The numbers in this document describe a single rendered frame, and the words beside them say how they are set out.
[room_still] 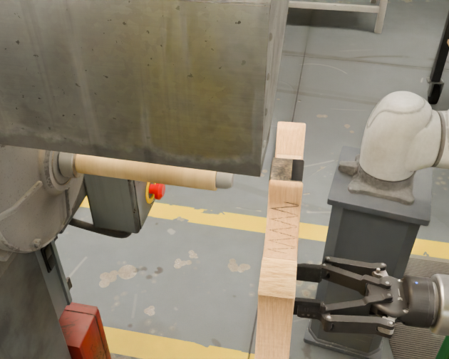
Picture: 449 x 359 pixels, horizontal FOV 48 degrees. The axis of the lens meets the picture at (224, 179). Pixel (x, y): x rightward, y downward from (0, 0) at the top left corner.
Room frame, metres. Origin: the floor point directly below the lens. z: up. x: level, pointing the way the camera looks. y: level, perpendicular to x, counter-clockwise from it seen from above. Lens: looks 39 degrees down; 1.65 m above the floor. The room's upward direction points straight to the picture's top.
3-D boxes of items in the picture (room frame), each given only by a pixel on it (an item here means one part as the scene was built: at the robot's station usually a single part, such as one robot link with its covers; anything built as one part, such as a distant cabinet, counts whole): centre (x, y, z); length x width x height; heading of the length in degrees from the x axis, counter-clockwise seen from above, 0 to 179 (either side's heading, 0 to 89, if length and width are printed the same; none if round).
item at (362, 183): (1.16, -0.45, 0.73); 0.22 x 0.18 x 0.06; 71
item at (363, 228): (1.16, -0.46, 0.35); 0.28 x 0.28 x 0.70; 71
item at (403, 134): (1.16, -0.47, 0.87); 0.18 x 0.16 x 0.22; 84
